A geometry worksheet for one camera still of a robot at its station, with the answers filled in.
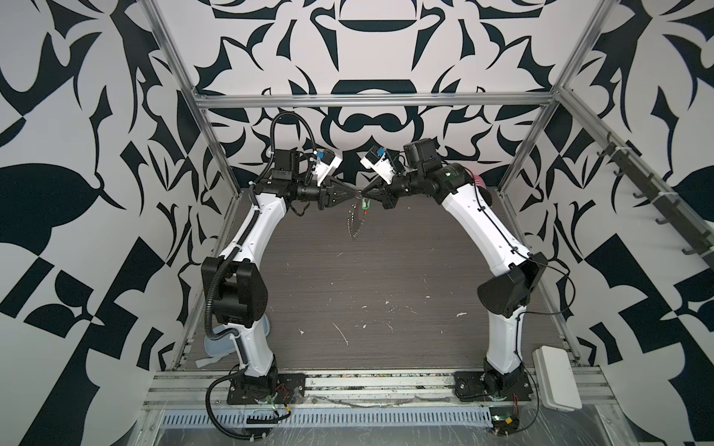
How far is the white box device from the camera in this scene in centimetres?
70

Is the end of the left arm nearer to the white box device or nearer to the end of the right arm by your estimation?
the end of the right arm

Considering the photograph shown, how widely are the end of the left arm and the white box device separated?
67 centimetres

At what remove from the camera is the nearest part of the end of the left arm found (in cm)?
71
